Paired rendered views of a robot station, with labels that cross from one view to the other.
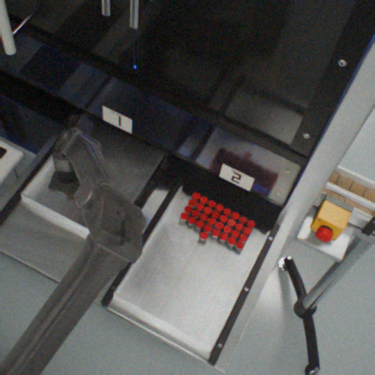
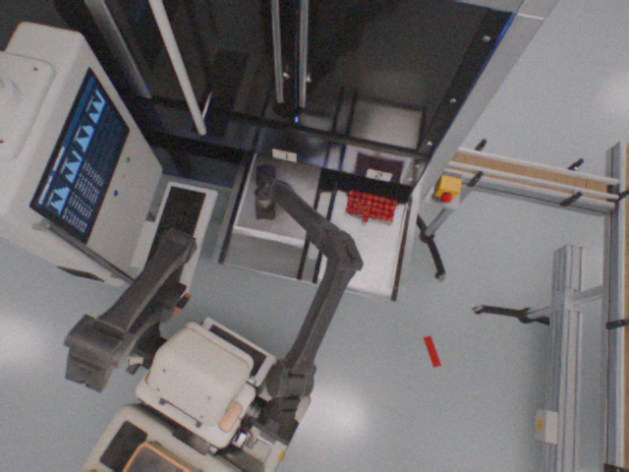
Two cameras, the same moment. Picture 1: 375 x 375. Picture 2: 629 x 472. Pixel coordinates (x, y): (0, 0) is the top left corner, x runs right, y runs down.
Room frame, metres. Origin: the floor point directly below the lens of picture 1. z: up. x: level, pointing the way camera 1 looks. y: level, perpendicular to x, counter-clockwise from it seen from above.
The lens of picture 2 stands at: (0.06, 0.23, 2.52)
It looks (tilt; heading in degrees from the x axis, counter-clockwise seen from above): 72 degrees down; 348
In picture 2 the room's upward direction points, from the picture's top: 6 degrees clockwise
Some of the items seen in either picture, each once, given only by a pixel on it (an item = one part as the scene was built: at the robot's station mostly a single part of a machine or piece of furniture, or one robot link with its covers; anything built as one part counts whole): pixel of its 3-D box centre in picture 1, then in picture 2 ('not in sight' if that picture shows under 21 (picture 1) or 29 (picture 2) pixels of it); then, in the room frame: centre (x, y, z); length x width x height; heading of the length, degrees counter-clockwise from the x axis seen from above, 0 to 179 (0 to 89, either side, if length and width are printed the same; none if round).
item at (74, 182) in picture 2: not in sight; (77, 176); (0.74, 0.83, 1.19); 0.50 x 0.19 x 0.78; 162
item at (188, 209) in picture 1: (214, 227); (370, 210); (0.66, -0.10, 0.90); 0.18 x 0.02 x 0.05; 71
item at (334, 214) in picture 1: (331, 218); (447, 186); (0.69, -0.38, 0.99); 0.08 x 0.07 x 0.07; 162
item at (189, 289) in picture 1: (194, 263); (364, 239); (0.55, -0.07, 0.90); 0.34 x 0.26 x 0.04; 161
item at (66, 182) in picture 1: (67, 169); (264, 203); (0.67, 0.27, 1.03); 0.10 x 0.07 x 0.07; 176
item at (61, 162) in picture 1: (66, 153); (263, 194); (0.68, 0.27, 1.09); 0.07 x 0.06 x 0.07; 174
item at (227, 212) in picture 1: (222, 213); (371, 200); (0.70, -0.12, 0.90); 0.18 x 0.02 x 0.05; 71
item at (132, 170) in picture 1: (100, 170); (279, 192); (0.77, 0.22, 0.90); 0.34 x 0.26 x 0.04; 162
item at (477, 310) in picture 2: not in sight; (523, 317); (0.30, -0.99, 0.07); 0.50 x 0.08 x 0.14; 72
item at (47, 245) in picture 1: (142, 223); (319, 221); (0.65, 0.08, 0.87); 0.70 x 0.48 x 0.02; 72
